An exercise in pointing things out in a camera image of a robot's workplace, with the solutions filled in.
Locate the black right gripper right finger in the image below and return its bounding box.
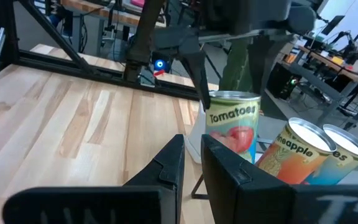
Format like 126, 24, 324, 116
200, 133, 295, 224

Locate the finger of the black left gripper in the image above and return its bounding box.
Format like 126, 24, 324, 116
247, 34, 293, 95
180, 49, 213, 110

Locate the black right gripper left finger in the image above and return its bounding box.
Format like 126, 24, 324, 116
122, 133, 186, 191

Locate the blue Tomatoes can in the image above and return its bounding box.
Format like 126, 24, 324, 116
204, 90, 262, 165

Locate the orange Pineapple can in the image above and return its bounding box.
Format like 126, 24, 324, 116
255, 117, 337, 185

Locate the Peaches can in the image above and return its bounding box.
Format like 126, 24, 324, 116
303, 123, 358, 186

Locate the green cactus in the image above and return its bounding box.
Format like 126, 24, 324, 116
218, 39, 254, 93

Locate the black computer tower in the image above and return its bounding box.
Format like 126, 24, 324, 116
267, 63, 301, 101

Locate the blue glowing round device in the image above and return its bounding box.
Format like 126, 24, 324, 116
153, 58, 168, 73

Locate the white plant pot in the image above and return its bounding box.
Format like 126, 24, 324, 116
184, 100, 209, 165

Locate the background wooden workbench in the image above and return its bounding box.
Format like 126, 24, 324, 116
298, 45, 358, 129
60, 0, 143, 27

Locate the black monitor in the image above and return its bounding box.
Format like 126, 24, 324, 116
321, 14, 346, 36

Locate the black rig frame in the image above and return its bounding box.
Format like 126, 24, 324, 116
0, 0, 202, 101

